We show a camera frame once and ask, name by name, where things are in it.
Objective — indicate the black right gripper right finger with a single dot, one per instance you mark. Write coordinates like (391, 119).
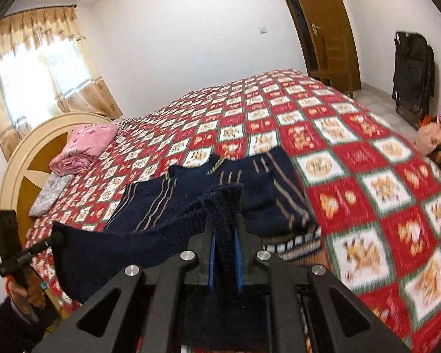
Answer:
(253, 264)

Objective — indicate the red patchwork teddy bedspread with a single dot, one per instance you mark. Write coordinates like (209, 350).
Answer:
(377, 200)

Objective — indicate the navy striped knit sweater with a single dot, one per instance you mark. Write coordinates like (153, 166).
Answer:
(191, 209)

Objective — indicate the black folded chair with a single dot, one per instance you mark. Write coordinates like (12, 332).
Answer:
(413, 77)

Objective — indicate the pink folded blanket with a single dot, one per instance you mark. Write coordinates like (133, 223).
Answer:
(86, 143)

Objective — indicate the person's left hand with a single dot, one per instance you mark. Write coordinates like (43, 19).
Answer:
(27, 300)

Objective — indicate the white wall switch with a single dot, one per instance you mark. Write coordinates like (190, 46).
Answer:
(262, 29)

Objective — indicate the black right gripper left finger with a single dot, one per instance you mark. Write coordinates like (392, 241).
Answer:
(204, 245)

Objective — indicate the grey floral pillow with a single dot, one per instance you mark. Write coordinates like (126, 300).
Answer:
(51, 191)

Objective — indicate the brown wooden door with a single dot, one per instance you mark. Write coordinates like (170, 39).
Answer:
(327, 42)

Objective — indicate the beige patterned curtain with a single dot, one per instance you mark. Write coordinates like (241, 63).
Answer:
(46, 70)

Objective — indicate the cream round wooden headboard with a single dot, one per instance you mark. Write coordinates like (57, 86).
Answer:
(28, 167)

